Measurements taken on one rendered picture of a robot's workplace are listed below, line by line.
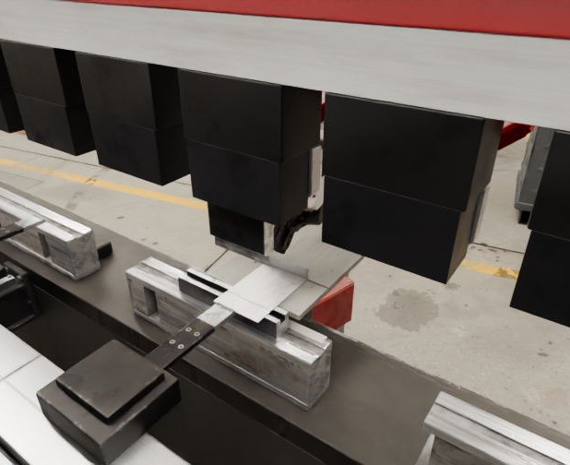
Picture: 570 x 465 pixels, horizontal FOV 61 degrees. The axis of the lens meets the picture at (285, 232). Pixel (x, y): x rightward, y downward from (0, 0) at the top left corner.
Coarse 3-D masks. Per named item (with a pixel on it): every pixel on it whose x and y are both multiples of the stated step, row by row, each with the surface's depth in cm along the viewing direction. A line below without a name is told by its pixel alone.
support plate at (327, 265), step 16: (320, 224) 93; (304, 240) 88; (320, 240) 88; (240, 256) 83; (288, 256) 83; (304, 256) 83; (320, 256) 83; (336, 256) 83; (352, 256) 83; (224, 272) 79; (240, 272) 79; (320, 272) 79; (336, 272) 79; (304, 288) 75; (320, 288) 75; (288, 304) 72; (304, 304) 72
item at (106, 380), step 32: (224, 320) 68; (96, 352) 58; (128, 352) 58; (160, 352) 62; (64, 384) 54; (96, 384) 54; (128, 384) 54; (160, 384) 56; (64, 416) 52; (96, 416) 52; (128, 416) 52; (160, 416) 56; (96, 448) 50
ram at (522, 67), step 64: (0, 0) 71; (64, 0) 63; (128, 0) 56; (192, 0) 50; (256, 0) 46; (320, 0) 42; (384, 0) 39; (448, 0) 36; (512, 0) 34; (192, 64) 54; (256, 64) 49; (320, 64) 45; (384, 64) 41; (448, 64) 38; (512, 64) 36
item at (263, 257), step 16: (208, 208) 67; (224, 208) 65; (224, 224) 67; (240, 224) 65; (256, 224) 63; (224, 240) 70; (240, 240) 66; (256, 240) 64; (272, 240) 65; (256, 256) 67
